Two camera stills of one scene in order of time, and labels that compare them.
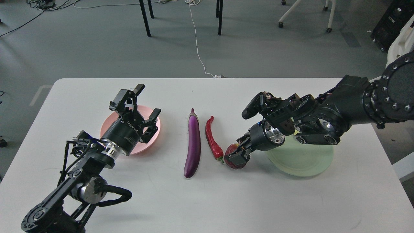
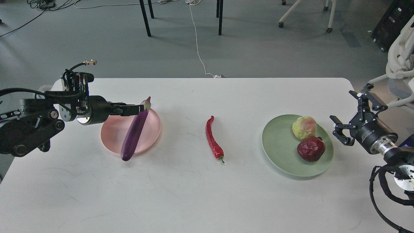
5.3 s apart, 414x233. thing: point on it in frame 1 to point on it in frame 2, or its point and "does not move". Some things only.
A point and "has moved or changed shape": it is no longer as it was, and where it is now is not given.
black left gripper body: [124, 134] to [99, 111]
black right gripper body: [262, 136] to [375, 136]
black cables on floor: [44, 5] does not move
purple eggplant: [193, 151] has moved or changed shape
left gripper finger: [118, 105] to [122, 105]
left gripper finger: [152, 129] to [126, 110]
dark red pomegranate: [228, 151] to [311, 149]
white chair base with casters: [328, 29] does not move
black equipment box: [397, 14] does not move
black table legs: [219, 7] does not move
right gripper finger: [240, 157] to [338, 132]
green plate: [295, 158] does not move
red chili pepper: [217, 149] does not move
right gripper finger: [244, 140] to [363, 106]
